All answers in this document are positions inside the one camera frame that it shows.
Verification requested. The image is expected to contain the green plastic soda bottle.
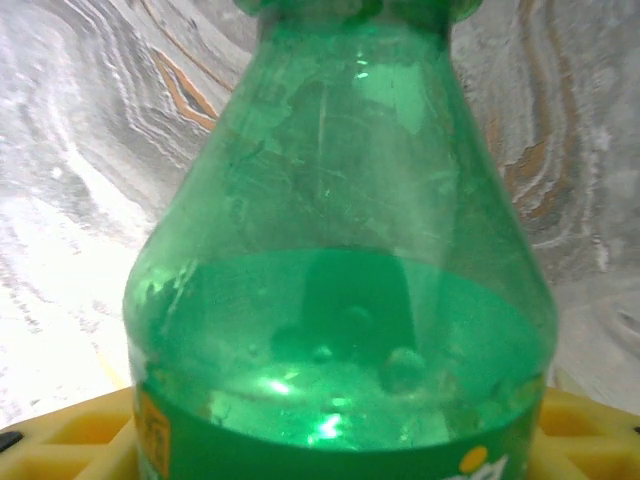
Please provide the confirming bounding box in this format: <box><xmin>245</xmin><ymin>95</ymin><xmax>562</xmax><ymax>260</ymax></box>
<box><xmin>121</xmin><ymin>0</ymin><xmax>559</xmax><ymax>480</ymax></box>

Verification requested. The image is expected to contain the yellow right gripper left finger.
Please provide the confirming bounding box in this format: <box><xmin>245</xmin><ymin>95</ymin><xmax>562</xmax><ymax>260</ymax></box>
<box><xmin>0</xmin><ymin>387</ymin><xmax>146</xmax><ymax>480</ymax></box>

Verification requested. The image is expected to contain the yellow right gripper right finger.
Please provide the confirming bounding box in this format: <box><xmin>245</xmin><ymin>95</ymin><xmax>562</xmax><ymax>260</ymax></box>
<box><xmin>529</xmin><ymin>384</ymin><xmax>640</xmax><ymax>480</ymax></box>

